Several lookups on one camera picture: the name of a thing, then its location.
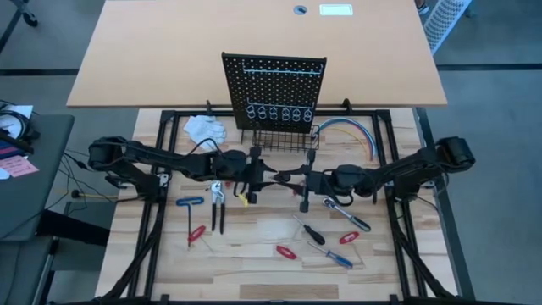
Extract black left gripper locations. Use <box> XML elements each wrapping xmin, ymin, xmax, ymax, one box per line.
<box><xmin>226</xmin><ymin>146</ymin><xmax>279</xmax><ymax>205</ymax></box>

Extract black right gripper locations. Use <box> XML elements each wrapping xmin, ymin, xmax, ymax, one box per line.
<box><xmin>273</xmin><ymin>148</ymin><xmax>340</xmax><ymax>214</ymax></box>

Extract black-handled screwdriver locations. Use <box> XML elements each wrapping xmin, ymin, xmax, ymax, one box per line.
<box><xmin>292</xmin><ymin>214</ymin><xmax>327</xmax><ymax>247</ymax></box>

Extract blue T-handle hex key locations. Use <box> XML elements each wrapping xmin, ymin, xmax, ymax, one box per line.
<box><xmin>175</xmin><ymin>196</ymin><xmax>205</xmax><ymax>248</ymax></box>

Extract silver ratchet wrench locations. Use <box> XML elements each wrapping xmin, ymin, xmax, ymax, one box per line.
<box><xmin>322</xmin><ymin>197</ymin><xmax>373</xmax><ymax>233</ymax></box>

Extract blue-handled screwdriver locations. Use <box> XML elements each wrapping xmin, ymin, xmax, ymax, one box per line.
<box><xmin>307</xmin><ymin>241</ymin><xmax>354</xmax><ymax>270</ymax></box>

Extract black perforated peg board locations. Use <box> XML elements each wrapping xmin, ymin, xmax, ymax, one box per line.
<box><xmin>221</xmin><ymin>52</ymin><xmax>328</xmax><ymax>135</ymax></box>

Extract white work glove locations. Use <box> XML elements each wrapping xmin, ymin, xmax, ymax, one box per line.
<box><xmin>182</xmin><ymin>114</ymin><xmax>228</xmax><ymax>152</ymax></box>

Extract light wooden desk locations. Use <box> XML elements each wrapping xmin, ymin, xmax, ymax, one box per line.
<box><xmin>66</xmin><ymin>0</ymin><xmax>449</xmax><ymax>109</ymax></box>

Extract white desk plate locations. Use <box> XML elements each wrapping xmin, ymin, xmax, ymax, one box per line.
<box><xmin>318</xmin><ymin>3</ymin><xmax>354</xmax><ymax>17</ymax></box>

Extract white perforated computer case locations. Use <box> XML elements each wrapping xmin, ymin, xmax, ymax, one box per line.
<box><xmin>423</xmin><ymin>0</ymin><xmax>473</xmax><ymax>55</ymax></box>

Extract dark grey side table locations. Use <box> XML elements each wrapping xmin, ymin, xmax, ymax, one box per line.
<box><xmin>0</xmin><ymin>113</ymin><xmax>76</xmax><ymax>242</ymax></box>

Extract black headphones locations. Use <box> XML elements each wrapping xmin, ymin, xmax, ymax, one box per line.
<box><xmin>0</xmin><ymin>108</ymin><xmax>41</xmax><ymax>154</ymax></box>

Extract pink paper note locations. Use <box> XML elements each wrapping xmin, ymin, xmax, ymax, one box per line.
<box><xmin>0</xmin><ymin>154</ymin><xmax>40</xmax><ymax>179</ymax></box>

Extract white paper sheet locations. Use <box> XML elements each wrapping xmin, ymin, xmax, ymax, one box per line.
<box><xmin>0</xmin><ymin>104</ymin><xmax>35</xmax><ymax>141</ymax></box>

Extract black chair base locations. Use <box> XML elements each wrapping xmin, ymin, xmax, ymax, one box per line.
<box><xmin>0</xmin><ymin>0</ymin><xmax>39</xmax><ymax>54</ymax></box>

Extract black wire basket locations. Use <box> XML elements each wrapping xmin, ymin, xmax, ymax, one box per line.
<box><xmin>241</xmin><ymin>125</ymin><xmax>322</xmax><ymax>153</ymax></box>

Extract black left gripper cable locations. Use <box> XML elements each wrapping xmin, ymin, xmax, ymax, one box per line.
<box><xmin>185</xmin><ymin>137</ymin><xmax>224</xmax><ymax>160</ymax></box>

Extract silver ring holder rail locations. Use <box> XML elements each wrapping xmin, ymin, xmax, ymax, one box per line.
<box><xmin>245</xmin><ymin>97</ymin><xmax>317</xmax><ymax>123</ymax></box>

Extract white cable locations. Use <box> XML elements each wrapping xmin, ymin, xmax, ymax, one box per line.
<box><xmin>320</xmin><ymin>120</ymin><xmax>374</xmax><ymax>157</ymax></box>

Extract silver tool holder rail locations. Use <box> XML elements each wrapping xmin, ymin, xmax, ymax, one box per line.
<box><xmin>241</xmin><ymin>58</ymin><xmax>325</xmax><ymax>76</ymax></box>

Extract black aluminium rig frame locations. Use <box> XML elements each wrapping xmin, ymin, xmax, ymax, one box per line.
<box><xmin>95</xmin><ymin>99</ymin><xmax>478</xmax><ymax>305</ymax></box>

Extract yellow-handled mallet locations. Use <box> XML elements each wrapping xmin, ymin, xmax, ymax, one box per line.
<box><xmin>70</xmin><ymin>189</ymin><xmax>119</xmax><ymax>201</ymax></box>

